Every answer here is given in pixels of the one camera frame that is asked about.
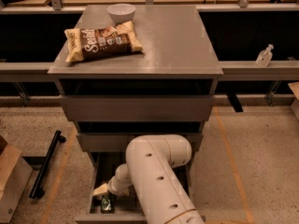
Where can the white bowl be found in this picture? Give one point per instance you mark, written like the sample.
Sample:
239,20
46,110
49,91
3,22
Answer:
121,13

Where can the grey top drawer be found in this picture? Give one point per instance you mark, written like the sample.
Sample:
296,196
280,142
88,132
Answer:
136,109

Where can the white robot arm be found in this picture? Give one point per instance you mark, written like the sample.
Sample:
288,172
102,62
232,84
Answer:
149,169

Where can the grey drawer cabinet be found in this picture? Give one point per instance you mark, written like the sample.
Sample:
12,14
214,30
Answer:
171,37

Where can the clear sanitizer bottle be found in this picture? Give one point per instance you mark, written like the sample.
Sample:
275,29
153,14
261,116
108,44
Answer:
265,56

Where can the green soda can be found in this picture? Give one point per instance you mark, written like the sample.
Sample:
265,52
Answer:
107,204

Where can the wooden box at right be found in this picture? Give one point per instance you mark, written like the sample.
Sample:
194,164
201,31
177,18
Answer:
295,104

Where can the cardboard box with paper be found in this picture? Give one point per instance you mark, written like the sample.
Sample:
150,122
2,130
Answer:
14,175

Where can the black metal bar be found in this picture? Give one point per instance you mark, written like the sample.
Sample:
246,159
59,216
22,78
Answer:
37,191

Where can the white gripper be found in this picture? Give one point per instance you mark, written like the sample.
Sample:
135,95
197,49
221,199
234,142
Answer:
113,186

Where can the grey middle drawer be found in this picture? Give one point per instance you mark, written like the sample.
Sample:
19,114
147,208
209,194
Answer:
103,142

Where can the brown chip bag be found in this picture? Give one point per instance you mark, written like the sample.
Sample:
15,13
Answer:
91,44

